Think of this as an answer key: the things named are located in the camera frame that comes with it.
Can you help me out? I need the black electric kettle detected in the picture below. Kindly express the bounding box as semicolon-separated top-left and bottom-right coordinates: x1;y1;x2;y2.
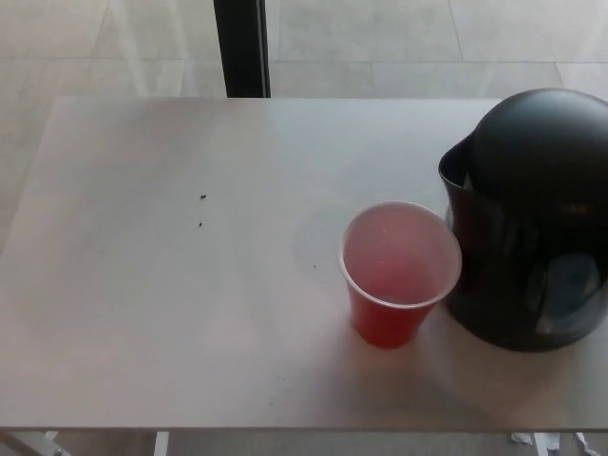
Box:
437;87;608;355

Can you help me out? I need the black vertical post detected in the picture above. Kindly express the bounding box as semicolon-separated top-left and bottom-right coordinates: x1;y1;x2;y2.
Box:
213;0;273;99

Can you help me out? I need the red plastic cup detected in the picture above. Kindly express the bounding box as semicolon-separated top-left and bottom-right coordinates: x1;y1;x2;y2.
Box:
336;200;464;351

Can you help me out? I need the white slanted table strut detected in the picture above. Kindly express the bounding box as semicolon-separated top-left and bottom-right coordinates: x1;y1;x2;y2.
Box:
0;429;63;456

